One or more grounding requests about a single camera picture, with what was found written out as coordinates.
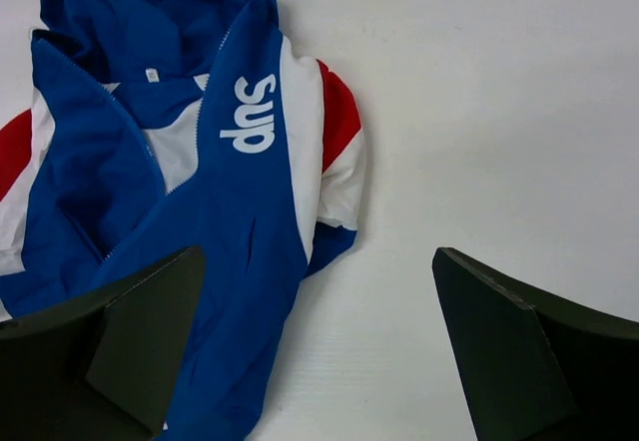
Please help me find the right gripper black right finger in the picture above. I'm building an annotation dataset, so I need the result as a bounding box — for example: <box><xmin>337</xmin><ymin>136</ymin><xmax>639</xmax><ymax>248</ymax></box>
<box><xmin>432</xmin><ymin>247</ymin><xmax>638</xmax><ymax>440</ymax></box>

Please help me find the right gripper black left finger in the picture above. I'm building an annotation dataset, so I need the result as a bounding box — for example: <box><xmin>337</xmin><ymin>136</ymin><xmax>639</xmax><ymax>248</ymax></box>
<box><xmin>1</xmin><ymin>246</ymin><xmax>206</xmax><ymax>440</ymax></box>

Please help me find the blue white red jacket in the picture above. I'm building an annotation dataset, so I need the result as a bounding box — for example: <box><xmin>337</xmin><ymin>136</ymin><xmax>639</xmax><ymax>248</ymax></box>
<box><xmin>1</xmin><ymin>0</ymin><xmax>365</xmax><ymax>440</ymax></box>

